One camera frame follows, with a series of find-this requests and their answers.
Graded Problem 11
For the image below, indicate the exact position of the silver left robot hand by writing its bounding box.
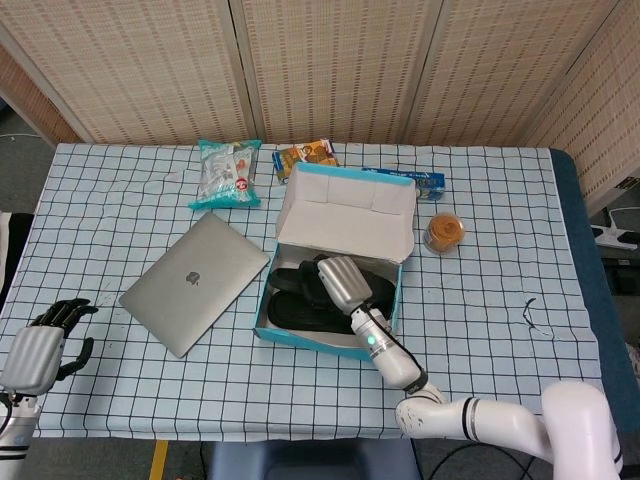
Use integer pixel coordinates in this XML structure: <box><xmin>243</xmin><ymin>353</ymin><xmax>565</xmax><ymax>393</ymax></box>
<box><xmin>0</xmin><ymin>297</ymin><xmax>101</xmax><ymax>399</ymax></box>

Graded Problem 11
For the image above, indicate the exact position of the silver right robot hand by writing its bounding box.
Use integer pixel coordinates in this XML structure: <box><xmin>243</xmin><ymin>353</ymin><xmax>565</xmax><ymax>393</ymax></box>
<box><xmin>313</xmin><ymin>253</ymin><xmax>375</xmax><ymax>314</ymax></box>

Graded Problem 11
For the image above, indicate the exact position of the black rubber slipper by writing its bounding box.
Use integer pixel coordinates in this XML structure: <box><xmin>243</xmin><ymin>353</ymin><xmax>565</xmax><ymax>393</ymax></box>
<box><xmin>271</xmin><ymin>259</ymin><xmax>396</xmax><ymax>306</ymax></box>
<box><xmin>267</xmin><ymin>289</ymin><xmax>394</xmax><ymax>335</ymax></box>

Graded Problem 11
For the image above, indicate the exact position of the blue cardboard shoe box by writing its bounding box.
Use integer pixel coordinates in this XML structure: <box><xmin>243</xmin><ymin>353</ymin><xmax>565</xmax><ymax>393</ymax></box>
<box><xmin>252</xmin><ymin>160</ymin><xmax>417</xmax><ymax>362</ymax></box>

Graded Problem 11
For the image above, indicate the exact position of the white checkered tablecloth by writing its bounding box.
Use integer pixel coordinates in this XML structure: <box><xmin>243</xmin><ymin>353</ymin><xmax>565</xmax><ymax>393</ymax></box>
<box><xmin>0</xmin><ymin>142</ymin><xmax>617</xmax><ymax>442</ymax></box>

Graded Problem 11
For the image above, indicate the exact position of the blue seaweed roll pack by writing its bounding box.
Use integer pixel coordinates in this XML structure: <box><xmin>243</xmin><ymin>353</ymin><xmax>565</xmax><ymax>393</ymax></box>
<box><xmin>362</xmin><ymin>167</ymin><xmax>446</xmax><ymax>202</ymax></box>

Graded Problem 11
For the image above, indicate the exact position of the orange blue snack packet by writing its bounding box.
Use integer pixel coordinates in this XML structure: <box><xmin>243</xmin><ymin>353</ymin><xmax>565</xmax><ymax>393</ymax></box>
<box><xmin>271</xmin><ymin>140</ymin><xmax>341</xmax><ymax>187</ymax></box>

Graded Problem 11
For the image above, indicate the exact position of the grey closed laptop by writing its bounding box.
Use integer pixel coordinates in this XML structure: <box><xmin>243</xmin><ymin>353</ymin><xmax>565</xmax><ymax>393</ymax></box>
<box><xmin>118</xmin><ymin>211</ymin><xmax>271</xmax><ymax>359</ymax></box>

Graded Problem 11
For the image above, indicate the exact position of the teal snack bag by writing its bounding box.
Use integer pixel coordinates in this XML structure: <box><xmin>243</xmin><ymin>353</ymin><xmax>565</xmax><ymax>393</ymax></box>
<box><xmin>188</xmin><ymin>138</ymin><xmax>263</xmax><ymax>211</ymax></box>

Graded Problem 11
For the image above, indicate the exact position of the blue grey chair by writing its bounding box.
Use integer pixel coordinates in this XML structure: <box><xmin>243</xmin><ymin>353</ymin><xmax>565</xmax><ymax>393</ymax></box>
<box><xmin>207</xmin><ymin>439</ymin><xmax>424</xmax><ymax>480</ymax></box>

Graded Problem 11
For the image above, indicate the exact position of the bamboo folding screen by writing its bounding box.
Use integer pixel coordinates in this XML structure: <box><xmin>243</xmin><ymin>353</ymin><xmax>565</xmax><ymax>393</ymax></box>
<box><xmin>0</xmin><ymin>0</ymin><xmax>640</xmax><ymax>217</ymax></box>

